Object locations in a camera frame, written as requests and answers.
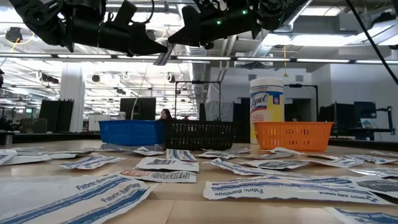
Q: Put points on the silver ventilation duct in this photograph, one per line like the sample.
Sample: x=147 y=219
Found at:
x=199 y=71

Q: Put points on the grey box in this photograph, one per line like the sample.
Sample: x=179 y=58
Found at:
x=34 y=126

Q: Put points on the person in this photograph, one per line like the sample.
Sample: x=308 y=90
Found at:
x=166 y=114

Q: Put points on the black round ceiling fixture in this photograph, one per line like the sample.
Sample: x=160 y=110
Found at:
x=14 y=34

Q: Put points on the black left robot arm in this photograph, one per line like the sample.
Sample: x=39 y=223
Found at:
x=37 y=18

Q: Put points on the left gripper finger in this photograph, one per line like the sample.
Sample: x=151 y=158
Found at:
x=143 y=42

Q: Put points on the black plastic basket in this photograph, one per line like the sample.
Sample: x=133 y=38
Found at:
x=199 y=135

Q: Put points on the black partition panels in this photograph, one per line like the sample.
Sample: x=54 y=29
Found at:
x=56 y=115

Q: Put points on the dark desk monitors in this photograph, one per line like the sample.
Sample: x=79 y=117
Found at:
x=365 y=109

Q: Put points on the Lysol wipes canister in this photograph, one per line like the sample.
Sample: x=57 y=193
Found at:
x=266 y=105

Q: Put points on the white pillar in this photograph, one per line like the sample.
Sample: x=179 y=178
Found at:
x=71 y=93

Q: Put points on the blue plastic basket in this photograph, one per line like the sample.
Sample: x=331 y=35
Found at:
x=130 y=133

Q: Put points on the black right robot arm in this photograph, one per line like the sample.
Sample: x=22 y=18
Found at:
x=280 y=12

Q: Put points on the black background rig frame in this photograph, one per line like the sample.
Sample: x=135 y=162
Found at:
x=199 y=82

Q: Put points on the white cabinet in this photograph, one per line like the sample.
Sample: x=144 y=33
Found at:
x=98 y=123

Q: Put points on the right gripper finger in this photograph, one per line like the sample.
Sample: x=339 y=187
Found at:
x=189 y=31

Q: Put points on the orange plastic basket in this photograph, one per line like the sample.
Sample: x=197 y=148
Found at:
x=293 y=135

